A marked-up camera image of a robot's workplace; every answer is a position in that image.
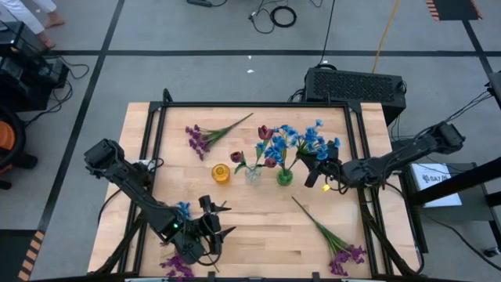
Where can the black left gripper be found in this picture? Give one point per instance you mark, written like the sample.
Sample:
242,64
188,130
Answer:
195,243

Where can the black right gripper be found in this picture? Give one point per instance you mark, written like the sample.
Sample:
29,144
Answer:
332,170

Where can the purple artificial flower bunch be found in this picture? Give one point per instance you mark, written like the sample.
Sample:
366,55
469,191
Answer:
178,268
203,139
344,256

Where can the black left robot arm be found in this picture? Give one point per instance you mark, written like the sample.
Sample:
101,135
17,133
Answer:
137,192

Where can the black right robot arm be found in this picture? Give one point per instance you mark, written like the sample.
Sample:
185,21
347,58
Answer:
407,152

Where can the green glass vase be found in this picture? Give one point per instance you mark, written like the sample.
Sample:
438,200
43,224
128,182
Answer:
284,179

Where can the yellow glass vase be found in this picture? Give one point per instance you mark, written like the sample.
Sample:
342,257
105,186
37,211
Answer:
221,174

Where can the clear glass vase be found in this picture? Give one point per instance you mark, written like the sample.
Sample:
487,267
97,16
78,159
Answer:
253,178

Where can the black computer case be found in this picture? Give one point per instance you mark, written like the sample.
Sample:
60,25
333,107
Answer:
352,86

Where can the white labelled box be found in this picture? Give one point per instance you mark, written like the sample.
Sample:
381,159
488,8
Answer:
436,184

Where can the black diagonal beam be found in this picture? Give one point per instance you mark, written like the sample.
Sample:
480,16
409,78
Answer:
462,181

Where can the grey side cart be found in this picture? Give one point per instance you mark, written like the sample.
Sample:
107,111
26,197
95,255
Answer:
469,219

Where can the black power strip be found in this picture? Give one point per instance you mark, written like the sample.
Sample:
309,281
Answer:
199,3

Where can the black mat hazard-striped edge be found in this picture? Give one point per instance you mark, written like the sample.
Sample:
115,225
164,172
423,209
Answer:
15,254
454,8

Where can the black and orange vacuum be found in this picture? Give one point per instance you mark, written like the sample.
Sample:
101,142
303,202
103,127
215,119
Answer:
8,141

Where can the black equipment cart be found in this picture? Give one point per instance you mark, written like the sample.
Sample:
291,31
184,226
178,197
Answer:
23,78

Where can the person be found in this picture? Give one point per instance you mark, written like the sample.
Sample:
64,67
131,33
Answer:
19,11

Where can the black aluminium table frame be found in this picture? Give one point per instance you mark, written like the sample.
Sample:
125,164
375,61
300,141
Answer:
254,104

